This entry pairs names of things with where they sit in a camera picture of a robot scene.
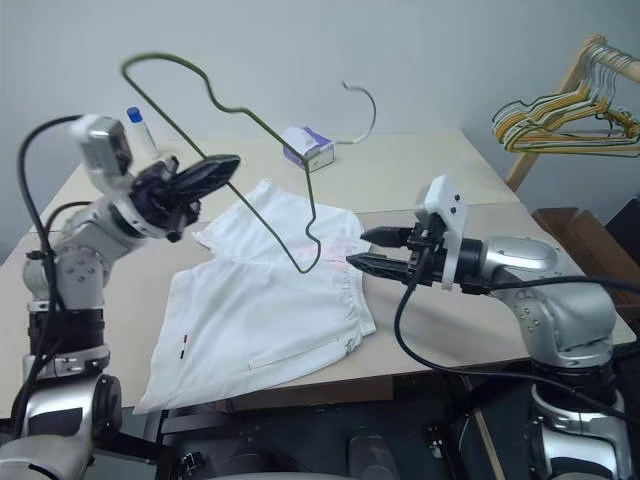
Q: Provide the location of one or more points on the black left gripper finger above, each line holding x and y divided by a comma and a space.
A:
210, 184
215, 164

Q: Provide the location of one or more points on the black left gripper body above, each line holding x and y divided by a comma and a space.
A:
157, 205

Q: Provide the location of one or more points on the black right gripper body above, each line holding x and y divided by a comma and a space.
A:
425, 255

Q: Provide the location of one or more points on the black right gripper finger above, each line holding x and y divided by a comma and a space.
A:
380, 267
390, 236

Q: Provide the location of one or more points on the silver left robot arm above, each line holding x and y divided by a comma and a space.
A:
75, 265

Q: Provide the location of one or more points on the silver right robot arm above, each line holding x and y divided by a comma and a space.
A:
565, 310

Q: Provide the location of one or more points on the wooden hanger rack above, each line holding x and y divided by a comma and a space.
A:
520, 172

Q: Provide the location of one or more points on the white shorts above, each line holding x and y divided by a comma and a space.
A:
260, 320

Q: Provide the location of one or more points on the clear bottle with blue cap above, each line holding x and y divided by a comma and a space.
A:
142, 134

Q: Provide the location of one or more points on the purple and white tissue box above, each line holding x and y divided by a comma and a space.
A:
320, 156

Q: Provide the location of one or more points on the brown wooden furniture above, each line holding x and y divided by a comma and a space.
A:
575, 235

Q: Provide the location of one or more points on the thin wooden stick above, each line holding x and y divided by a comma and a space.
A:
490, 445

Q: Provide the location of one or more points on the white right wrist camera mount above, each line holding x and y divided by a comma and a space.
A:
447, 200

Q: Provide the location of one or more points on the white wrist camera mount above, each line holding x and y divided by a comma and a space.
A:
102, 142
447, 200

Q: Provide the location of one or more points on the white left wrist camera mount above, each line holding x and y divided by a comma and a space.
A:
102, 142

